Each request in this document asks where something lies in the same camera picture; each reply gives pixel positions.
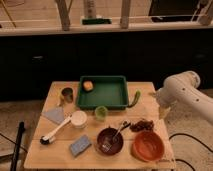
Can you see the dark grape bunch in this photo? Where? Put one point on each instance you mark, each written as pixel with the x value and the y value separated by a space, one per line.
pixel 142 125

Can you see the black pole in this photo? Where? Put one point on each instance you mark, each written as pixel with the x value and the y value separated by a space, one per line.
pixel 15 155

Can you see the light blue cloth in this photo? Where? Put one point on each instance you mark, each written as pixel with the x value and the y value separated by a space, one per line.
pixel 55 115

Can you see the orange plastic bowl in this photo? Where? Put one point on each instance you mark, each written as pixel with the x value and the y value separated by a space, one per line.
pixel 147 146

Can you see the black monitor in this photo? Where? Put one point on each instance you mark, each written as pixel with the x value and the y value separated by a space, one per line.
pixel 173 10

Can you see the green pepper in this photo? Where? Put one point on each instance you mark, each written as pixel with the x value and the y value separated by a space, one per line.
pixel 135 100

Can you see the green plastic cup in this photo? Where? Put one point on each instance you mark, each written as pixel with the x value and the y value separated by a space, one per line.
pixel 100 113

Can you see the metal cup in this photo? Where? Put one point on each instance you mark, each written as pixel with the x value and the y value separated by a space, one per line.
pixel 67 94

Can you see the green base block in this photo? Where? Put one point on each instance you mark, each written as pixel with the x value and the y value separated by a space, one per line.
pixel 96 21

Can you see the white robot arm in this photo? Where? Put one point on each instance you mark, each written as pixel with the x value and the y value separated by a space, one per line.
pixel 183 87

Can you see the green plastic tray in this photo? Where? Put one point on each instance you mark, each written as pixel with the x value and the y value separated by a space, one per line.
pixel 108 91

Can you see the dark brown bowl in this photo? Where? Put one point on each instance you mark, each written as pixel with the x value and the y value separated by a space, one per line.
pixel 107 136

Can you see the orange round fruit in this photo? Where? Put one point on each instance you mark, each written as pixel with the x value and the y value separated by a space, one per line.
pixel 88 85

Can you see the blue sponge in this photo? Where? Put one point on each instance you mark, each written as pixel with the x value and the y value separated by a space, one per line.
pixel 80 145

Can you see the yellow banana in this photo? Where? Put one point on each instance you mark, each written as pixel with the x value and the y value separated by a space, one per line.
pixel 60 101

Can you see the metal fork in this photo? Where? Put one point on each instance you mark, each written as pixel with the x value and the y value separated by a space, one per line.
pixel 108 142

